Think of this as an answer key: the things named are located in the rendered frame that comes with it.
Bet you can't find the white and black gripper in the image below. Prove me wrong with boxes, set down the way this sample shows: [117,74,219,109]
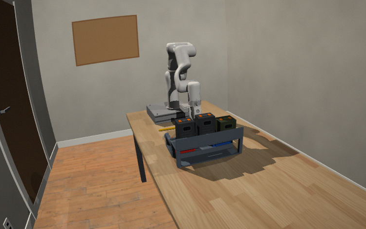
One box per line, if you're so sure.
[190,105,202,122]

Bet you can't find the olive green tool case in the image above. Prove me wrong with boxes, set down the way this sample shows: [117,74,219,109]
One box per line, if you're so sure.
[215,115,237,132]

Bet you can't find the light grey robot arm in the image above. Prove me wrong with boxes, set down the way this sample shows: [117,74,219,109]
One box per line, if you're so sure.
[165,42,201,113]

